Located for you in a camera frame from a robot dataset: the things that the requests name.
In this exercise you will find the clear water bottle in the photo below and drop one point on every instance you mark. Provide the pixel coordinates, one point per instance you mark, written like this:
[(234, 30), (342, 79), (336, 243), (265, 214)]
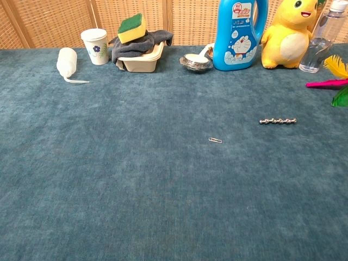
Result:
[(318, 51)]

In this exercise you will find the grey cloth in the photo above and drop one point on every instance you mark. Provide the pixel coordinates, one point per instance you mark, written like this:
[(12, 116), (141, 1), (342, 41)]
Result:
[(130, 48)]

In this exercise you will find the metal paper clip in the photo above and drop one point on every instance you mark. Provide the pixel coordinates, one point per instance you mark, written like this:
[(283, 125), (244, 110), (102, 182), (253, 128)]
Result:
[(214, 140)]

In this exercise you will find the white floral paper cup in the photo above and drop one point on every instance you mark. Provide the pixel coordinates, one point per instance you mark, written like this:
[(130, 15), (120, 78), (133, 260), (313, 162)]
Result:
[(95, 46)]

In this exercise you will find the blue detergent bottle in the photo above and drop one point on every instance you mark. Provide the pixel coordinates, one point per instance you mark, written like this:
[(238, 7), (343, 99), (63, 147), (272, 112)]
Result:
[(236, 40)]

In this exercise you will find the blue table cloth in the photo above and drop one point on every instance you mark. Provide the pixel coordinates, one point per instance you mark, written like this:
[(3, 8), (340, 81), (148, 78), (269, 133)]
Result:
[(136, 176)]

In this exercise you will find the yellow green sponge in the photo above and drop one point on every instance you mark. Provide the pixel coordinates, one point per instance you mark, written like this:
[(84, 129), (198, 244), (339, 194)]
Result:
[(131, 28)]

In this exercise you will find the beige plastic container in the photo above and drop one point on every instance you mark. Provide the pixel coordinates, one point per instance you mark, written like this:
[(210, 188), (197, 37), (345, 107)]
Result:
[(141, 64)]

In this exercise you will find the white squeeze bottle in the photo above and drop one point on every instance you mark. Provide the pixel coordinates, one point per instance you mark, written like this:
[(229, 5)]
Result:
[(66, 61)]

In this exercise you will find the glass jar white content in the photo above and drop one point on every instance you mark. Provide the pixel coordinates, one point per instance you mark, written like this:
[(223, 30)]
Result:
[(194, 64)]

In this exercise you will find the colourful feather shuttlecock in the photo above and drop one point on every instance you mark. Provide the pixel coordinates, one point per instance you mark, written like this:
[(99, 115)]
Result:
[(323, 83)]

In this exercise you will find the wicker folding screen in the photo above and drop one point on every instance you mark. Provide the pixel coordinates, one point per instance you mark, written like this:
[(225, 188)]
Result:
[(54, 19)]

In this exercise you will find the yellow plush toy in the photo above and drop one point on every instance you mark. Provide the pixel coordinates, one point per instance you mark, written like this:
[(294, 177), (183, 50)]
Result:
[(288, 40)]

